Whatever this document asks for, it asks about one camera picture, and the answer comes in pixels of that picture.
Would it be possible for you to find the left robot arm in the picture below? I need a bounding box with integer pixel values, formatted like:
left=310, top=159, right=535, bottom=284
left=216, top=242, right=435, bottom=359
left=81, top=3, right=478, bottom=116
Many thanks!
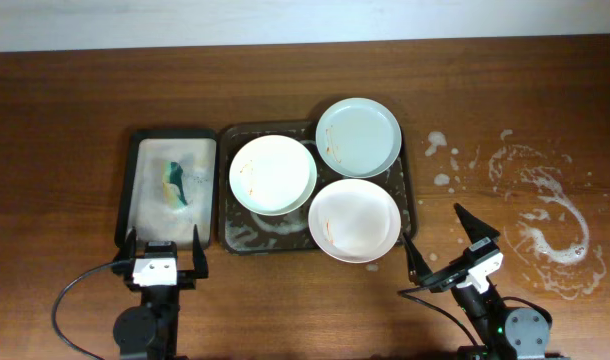
left=112, top=228, right=209, bottom=360

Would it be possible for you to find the dark brown serving tray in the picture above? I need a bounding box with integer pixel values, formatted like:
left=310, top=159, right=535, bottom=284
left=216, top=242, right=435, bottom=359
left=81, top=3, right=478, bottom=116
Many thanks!
left=217, top=120, right=418, bottom=255

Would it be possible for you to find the white plate front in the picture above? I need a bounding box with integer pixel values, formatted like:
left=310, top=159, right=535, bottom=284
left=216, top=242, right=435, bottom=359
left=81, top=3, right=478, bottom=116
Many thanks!
left=308, top=179, right=402, bottom=263

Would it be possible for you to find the black soapy water tray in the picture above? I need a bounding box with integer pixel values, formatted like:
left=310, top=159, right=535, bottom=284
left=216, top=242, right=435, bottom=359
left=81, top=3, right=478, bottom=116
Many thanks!
left=114, top=128, right=217, bottom=249

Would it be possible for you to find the yellow green sponge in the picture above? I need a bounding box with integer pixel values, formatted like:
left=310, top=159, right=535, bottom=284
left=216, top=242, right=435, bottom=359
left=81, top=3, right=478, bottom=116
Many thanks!
left=162, top=161, right=188, bottom=210

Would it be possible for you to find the pale blue plate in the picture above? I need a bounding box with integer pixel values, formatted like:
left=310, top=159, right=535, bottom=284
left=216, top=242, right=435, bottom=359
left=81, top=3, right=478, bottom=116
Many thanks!
left=315, top=98, right=403, bottom=178

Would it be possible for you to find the white plate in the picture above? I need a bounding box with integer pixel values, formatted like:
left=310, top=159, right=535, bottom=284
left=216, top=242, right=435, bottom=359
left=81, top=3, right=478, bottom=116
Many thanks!
left=308, top=179, right=402, bottom=263
left=229, top=135, right=317, bottom=216

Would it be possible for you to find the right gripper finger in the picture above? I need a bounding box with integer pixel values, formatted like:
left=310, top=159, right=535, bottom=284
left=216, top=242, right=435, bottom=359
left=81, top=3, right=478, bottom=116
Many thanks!
left=402, top=233, right=433, bottom=286
left=454, top=203, right=500, bottom=244

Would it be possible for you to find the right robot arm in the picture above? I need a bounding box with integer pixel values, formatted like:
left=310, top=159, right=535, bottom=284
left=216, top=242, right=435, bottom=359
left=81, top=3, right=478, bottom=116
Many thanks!
left=398, top=204, right=564, bottom=360

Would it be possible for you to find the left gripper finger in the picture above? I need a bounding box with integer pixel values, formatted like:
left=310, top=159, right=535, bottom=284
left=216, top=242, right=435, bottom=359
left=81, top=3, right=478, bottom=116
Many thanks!
left=111, top=227, right=137, bottom=275
left=192, top=225, right=209, bottom=279

